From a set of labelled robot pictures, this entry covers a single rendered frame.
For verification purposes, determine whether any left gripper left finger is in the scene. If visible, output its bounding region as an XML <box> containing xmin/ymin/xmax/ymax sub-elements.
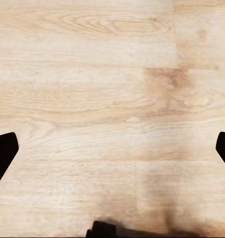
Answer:
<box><xmin>0</xmin><ymin>132</ymin><xmax>19</xmax><ymax>180</ymax></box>

